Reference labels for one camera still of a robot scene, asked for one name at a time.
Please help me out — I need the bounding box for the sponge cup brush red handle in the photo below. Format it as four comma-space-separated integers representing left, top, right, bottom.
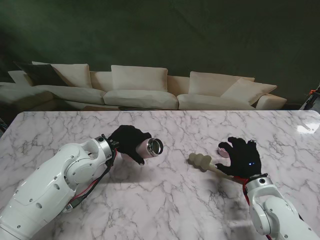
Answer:
188, 152, 245, 185

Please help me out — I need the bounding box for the cream sofa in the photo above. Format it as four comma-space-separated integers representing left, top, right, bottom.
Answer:
0, 61, 288, 111

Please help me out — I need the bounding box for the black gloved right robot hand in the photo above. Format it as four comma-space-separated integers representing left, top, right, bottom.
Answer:
215, 136, 263, 179

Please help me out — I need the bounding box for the dark brown sofa pillow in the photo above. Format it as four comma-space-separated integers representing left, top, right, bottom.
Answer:
13, 61, 69, 88

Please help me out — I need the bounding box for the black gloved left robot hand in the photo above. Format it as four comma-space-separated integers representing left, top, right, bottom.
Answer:
107, 124, 153, 166

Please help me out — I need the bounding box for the red black right arm cable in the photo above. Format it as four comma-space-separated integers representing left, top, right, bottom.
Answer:
234, 176, 275, 240

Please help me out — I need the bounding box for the cream sofa seat cushion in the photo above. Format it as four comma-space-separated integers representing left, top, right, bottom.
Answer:
103, 89, 179, 110
32, 84, 107, 106
176, 93, 257, 111

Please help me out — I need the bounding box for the grey stand with orange clamp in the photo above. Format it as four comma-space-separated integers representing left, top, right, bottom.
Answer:
298, 83, 320, 111

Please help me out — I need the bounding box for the cream sofa back pillow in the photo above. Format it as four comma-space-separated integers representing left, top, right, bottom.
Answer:
110, 64, 169, 92
31, 61, 91, 89
188, 71, 256, 97
220, 77, 278, 106

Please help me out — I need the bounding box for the red black arm cable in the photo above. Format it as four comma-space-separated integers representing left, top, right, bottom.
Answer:
66, 147, 118, 213
234, 176, 275, 240

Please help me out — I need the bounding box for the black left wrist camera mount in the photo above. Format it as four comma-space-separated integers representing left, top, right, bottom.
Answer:
106, 154, 117, 168

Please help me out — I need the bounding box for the black equipment piece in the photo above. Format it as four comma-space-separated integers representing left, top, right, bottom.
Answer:
0, 116, 8, 137

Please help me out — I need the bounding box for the pink thermos lid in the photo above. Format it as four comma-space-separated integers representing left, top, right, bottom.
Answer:
217, 146, 232, 159

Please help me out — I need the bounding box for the pink thermos body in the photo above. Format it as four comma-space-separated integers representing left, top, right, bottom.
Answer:
135, 137, 165, 160

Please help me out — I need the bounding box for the red black left arm cable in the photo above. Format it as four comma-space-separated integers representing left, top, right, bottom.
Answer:
66, 147, 118, 213

